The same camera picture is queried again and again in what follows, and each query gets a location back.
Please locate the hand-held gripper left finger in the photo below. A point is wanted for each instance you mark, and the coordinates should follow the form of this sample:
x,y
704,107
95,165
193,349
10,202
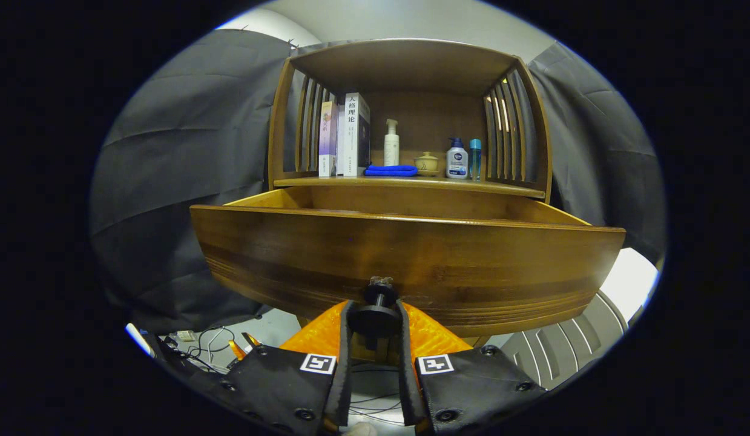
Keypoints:
x,y
278,387

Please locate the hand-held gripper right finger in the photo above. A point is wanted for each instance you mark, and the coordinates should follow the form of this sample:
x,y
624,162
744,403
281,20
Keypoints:
x,y
471,387

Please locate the wooden drawer with black knob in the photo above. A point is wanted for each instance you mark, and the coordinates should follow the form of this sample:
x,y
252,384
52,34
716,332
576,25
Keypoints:
x,y
411,266

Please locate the wooden countertop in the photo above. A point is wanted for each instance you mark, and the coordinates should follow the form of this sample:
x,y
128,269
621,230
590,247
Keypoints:
x,y
471,186

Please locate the wooden cabinet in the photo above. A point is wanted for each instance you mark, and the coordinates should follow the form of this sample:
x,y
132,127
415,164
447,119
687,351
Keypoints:
x,y
411,66

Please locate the white and grey box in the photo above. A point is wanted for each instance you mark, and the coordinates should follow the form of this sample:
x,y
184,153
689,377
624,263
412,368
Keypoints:
x,y
562,351

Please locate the white power strip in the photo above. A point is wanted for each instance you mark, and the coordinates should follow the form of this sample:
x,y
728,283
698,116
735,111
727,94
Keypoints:
x,y
186,335

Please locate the black backdrop cloth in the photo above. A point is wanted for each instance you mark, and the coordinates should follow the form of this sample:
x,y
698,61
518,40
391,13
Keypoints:
x,y
187,181

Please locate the white bottle with blue cap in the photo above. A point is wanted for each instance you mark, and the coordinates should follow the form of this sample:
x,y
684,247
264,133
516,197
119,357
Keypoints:
x,y
457,162

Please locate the teal slim bottle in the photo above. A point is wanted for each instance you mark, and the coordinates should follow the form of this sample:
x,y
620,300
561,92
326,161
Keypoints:
x,y
475,160

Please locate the yellow lidded ceramic teacup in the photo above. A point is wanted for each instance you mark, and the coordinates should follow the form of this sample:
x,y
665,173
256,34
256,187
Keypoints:
x,y
426,163

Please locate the blue folded cloth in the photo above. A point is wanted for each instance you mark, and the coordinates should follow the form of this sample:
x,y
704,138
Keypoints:
x,y
390,171

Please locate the white pump bottle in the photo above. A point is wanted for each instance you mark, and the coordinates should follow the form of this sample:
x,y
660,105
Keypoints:
x,y
391,148

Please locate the purple spine book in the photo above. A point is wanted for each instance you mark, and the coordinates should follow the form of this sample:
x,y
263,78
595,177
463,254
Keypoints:
x,y
327,139

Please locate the white spine book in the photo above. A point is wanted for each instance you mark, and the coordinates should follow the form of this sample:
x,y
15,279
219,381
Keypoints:
x,y
350,139

